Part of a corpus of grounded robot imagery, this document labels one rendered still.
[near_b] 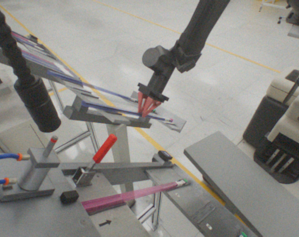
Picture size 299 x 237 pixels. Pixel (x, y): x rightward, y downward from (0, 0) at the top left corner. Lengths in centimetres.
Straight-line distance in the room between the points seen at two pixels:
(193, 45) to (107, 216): 46
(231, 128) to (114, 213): 175
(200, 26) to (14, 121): 108
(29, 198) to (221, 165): 83
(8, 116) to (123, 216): 107
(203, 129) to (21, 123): 148
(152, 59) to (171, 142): 126
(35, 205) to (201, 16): 48
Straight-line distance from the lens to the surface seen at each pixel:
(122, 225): 37
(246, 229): 72
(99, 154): 36
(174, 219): 144
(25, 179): 22
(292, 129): 98
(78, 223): 24
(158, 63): 56
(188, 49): 57
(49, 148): 21
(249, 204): 92
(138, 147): 170
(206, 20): 53
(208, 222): 60
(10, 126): 126
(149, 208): 111
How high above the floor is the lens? 137
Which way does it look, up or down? 45 degrees down
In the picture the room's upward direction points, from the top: straight up
